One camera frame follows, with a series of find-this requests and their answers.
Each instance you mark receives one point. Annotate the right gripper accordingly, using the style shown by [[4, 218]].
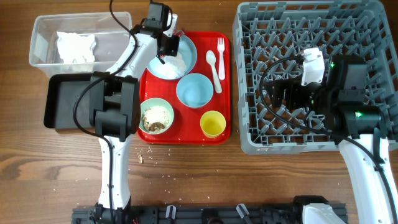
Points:
[[293, 86]]

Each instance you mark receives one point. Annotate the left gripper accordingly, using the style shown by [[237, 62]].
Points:
[[173, 50]]

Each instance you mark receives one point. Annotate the large light blue plate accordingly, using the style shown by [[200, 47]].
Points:
[[189, 52]]

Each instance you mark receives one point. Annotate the white napkin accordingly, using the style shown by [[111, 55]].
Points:
[[173, 68], [76, 48]]

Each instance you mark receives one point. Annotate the white plastic spoon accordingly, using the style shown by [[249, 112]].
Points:
[[211, 60]]

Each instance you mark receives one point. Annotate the light blue bowl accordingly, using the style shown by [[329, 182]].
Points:
[[194, 90]]

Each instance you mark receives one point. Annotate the pink plastic fork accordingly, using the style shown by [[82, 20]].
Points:
[[221, 67]]

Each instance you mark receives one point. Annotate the green bowl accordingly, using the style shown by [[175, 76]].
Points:
[[155, 102]]

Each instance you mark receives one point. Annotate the rice and food scraps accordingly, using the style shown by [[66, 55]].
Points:
[[156, 119]]

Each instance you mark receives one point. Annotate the yellow cup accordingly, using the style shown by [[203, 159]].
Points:
[[212, 123]]

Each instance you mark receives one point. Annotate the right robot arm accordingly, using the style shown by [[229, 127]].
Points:
[[359, 130]]

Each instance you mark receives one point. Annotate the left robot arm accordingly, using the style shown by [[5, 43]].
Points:
[[114, 201]]

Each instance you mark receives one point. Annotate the clear plastic waste bin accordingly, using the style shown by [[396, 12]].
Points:
[[111, 41]]

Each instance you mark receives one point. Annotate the grey dishwasher rack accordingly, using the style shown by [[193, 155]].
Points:
[[266, 36]]

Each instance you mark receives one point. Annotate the black food waste tray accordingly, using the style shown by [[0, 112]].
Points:
[[65, 99]]

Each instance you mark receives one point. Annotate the red serving tray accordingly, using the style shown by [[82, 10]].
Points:
[[186, 128]]

